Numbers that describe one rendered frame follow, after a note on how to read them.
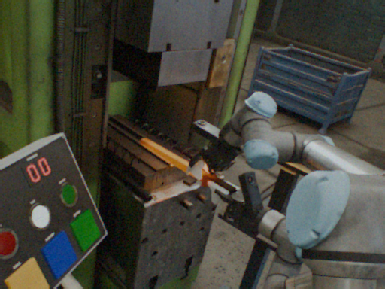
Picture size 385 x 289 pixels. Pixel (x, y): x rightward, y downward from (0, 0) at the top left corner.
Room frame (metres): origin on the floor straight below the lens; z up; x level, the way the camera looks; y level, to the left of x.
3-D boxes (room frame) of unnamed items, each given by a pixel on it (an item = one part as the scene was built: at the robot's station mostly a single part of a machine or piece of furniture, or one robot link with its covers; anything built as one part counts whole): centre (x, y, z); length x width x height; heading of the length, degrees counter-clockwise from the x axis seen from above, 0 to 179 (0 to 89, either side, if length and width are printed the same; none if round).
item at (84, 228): (0.70, 0.16, 1.01); 0.07 x 0.05 x 0.07; 161
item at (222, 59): (1.43, -0.14, 1.27); 0.09 x 0.02 x 0.17; 136
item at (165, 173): (1.25, 0.13, 0.96); 0.42 x 0.20 x 0.09; 46
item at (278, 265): (0.78, -0.37, 0.90); 0.11 x 0.08 x 0.11; 159
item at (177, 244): (1.30, 0.10, 0.69); 0.56 x 0.38 x 0.45; 46
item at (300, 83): (4.99, -1.63, 0.36); 1.20 x 0.80 x 0.72; 47
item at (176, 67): (1.25, 0.13, 1.32); 0.42 x 0.20 x 0.10; 46
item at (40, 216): (0.62, 0.24, 1.09); 0.05 x 0.03 x 0.04; 136
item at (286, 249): (0.80, -0.37, 1.00); 0.11 x 0.08 x 0.09; 46
